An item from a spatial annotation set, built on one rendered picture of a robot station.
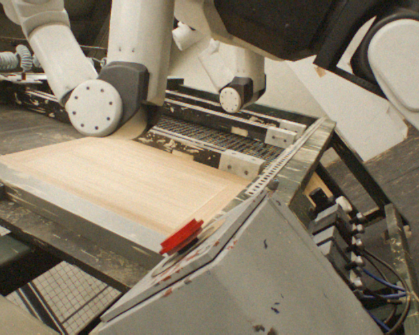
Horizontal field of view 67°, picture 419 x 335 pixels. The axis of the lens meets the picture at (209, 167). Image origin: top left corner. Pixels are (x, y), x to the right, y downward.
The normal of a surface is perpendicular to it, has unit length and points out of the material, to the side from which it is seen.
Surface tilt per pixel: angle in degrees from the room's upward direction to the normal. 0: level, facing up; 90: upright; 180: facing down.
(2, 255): 52
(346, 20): 90
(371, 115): 90
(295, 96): 90
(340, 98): 90
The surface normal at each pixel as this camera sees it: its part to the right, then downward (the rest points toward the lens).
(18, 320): 0.18, -0.92
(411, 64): -0.42, 0.25
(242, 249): 0.68, -0.55
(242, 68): -0.63, 0.42
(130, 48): -0.17, 0.05
